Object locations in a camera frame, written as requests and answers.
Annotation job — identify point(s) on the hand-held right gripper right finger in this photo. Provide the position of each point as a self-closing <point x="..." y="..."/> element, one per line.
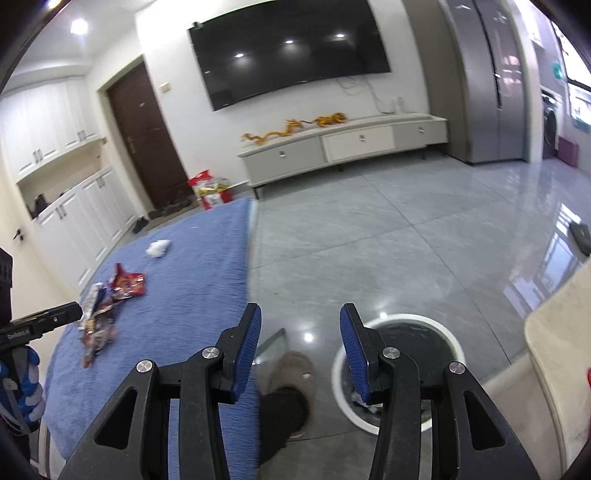
<point x="353" y="355"/>

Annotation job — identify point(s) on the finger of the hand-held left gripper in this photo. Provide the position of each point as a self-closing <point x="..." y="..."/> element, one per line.
<point x="60" y="317"/>

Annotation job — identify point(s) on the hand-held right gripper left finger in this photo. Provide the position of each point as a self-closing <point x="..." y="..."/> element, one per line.
<point x="247" y="350"/>

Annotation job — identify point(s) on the dark red snack packet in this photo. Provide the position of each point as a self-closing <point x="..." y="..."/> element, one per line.
<point x="98" y="344"/>

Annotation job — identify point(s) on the white round trash bin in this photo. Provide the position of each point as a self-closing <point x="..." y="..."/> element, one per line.
<point x="415" y="341"/>

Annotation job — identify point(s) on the white tissue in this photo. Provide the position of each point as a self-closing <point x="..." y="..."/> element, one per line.
<point x="158" y="249"/>

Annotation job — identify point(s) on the person's left hand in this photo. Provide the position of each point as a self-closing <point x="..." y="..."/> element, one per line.
<point x="23" y="392"/>

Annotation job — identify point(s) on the beige slipper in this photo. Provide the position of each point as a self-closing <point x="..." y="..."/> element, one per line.
<point x="291" y="369"/>

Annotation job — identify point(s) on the cream interior door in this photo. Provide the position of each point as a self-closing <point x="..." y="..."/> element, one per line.
<point x="27" y="267"/>

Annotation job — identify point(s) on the person's leg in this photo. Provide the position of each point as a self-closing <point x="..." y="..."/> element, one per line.
<point x="281" y="415"/>

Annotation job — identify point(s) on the blue fluffy blanket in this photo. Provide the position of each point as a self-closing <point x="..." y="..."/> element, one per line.
<point x="194" y="286"/>

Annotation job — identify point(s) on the white base cabinet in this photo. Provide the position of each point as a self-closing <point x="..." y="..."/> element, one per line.
<point x="87" y="217"/>

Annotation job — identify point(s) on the dark handbag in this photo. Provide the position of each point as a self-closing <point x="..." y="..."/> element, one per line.
<point x="40" y="205"/>

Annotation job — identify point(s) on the dark green shoe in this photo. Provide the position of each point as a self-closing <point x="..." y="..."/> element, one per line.
<point x="140" y="225"/>

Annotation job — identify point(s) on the red white shopping bag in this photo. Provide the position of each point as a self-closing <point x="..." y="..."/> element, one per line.
<point x="214" y="198"/>

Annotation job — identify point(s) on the red plastic bag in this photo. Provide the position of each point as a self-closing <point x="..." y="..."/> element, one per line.
<point x="201" y="177"/>

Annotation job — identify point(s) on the white grey television stand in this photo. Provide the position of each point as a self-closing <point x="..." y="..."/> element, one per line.
<point x="286" y="159"/>

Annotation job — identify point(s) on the brown entrance door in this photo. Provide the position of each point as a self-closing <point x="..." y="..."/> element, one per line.
<point x="147" y="138"/>

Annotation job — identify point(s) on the cream rounded table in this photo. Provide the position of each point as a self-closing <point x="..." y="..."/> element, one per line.
<point x="563" y="350"/>

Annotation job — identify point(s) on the golden dragon figurine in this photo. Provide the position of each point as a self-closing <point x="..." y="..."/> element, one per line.
<point x="290" y="127"/>
<point x="261" y="137"/>

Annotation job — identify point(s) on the golden tiger figurine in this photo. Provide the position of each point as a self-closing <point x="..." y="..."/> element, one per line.
<point x="331" y="120"/>

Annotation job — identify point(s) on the dark flat floor device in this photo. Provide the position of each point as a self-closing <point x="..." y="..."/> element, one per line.
<point x="581" y="237"/>

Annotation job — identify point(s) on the purple box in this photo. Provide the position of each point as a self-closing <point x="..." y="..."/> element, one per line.
<point x="569" y="152"/>

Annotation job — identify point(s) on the large black television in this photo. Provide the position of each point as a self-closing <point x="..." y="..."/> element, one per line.
<point x="291" y="50"/>

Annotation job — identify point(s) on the grey washing machine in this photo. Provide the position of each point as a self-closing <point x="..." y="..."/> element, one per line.
<point x="550" y="122"/>

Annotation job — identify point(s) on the grey refrigerator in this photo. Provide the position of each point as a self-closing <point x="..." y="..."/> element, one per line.
<point x="485" y="78"/>

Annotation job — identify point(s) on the white wall cabinet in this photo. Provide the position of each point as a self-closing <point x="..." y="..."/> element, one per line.
<point x="41" y="129"/>

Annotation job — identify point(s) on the green wall sticker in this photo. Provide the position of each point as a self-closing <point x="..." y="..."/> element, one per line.
<point x="556" y="69"/>

